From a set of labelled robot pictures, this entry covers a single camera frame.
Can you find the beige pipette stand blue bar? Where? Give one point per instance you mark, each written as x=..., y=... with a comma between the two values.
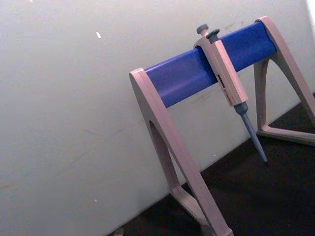
x=182, y=78

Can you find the beige pipette with grey tip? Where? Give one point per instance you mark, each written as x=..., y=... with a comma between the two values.
x=227, y=78

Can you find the black table cloth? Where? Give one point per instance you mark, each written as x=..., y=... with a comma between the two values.
x=258, y=191

